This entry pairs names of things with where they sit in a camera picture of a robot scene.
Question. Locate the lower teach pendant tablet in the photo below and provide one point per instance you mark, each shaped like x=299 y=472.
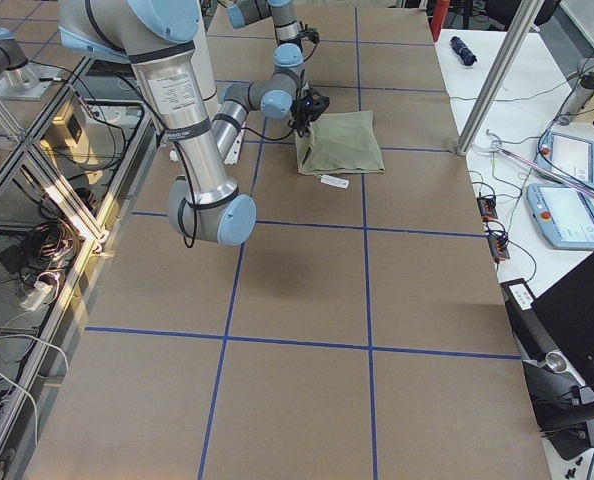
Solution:
x=564 y=216

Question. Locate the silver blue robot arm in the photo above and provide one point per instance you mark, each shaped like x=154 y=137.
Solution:
x=158 y=39
x=282 y=12

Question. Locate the black box with label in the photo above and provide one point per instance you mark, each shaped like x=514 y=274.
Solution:
x=556 y=329

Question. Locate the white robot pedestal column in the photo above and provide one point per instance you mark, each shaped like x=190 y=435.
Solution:
x=211 y=135

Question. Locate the grey water bottle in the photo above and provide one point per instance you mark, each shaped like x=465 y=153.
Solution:
x=578 y=98

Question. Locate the teach pendant tablet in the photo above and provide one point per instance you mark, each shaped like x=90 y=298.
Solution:
x=564 y=216
x=567 y=155

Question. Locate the brown paper table cover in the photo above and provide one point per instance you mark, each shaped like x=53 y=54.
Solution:
x=360 y=333

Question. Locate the white paper hang tag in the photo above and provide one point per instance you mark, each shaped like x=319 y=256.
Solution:
x=334 y=181

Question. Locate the olive green long-sleeve shirt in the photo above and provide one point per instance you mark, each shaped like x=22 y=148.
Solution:
x=339 y=143

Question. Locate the upper teach pendant tablet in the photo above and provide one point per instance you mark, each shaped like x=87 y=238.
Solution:
x=567 y=155

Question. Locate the dark blue folded cloth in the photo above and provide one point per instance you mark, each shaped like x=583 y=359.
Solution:
x=462 y=51

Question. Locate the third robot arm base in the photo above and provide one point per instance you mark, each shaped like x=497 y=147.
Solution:
x=19 y=78

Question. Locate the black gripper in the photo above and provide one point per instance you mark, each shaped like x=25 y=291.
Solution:
x=301 y=114

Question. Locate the aluminium frame post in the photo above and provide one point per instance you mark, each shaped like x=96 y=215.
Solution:
x=513 y=40

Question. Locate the orange black circuit board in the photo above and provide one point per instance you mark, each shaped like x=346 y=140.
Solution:
x=487 y=208
x=498 y=245

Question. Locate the white power strip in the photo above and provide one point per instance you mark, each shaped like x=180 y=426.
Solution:
x=40 y=294

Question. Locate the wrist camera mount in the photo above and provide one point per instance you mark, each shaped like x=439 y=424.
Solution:
x=314 y=105
x=309 y=33

